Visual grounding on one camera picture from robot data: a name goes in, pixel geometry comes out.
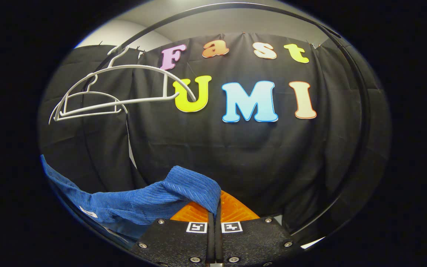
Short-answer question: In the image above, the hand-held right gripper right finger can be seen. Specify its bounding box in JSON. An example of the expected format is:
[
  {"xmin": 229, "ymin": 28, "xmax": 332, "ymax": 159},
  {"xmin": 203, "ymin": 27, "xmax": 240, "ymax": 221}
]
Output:
[{"xmin": 215, "ymin": 189, "xmax": 305, "ymax": 267}]

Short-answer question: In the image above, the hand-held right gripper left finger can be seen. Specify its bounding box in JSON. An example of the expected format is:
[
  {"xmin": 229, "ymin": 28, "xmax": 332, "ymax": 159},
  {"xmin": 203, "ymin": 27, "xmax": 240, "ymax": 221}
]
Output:
[{"xmin": 130, "ymin": 201, "xmax": 215, "ymax": 267}]

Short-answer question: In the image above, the blue corduroy jacket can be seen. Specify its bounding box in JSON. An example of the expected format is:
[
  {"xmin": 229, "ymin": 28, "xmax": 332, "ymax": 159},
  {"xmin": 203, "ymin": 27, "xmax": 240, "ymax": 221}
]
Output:
[{"xmin": 40, "ymin": 154, "xmax": 222, "ymax": 242}]

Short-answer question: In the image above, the white clothes hanger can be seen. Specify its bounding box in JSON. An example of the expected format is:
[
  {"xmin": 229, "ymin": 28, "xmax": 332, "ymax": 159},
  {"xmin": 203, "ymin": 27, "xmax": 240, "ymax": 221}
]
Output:
[
  {"xmin": 55, "ymin": 44, "xmax": 198, "ymax": 122},
  {"xmin": 48, "ymin": 73, "xmax": 129, "ymax": 125}
]

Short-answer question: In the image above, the black metal clothes rack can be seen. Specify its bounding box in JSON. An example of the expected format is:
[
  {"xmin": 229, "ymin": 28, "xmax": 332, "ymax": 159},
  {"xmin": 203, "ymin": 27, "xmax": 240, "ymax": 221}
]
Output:
[{"xmin": 80, "ymin": 1, "xmax": 372, "ymax": 238}]

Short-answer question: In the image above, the black backdrop cloth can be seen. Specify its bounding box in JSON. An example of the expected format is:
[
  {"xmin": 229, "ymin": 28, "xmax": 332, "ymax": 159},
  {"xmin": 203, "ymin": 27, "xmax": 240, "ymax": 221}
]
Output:
[{"xmin": 39, "ymin": 32, "xmax": 390, "ymax": 241}]

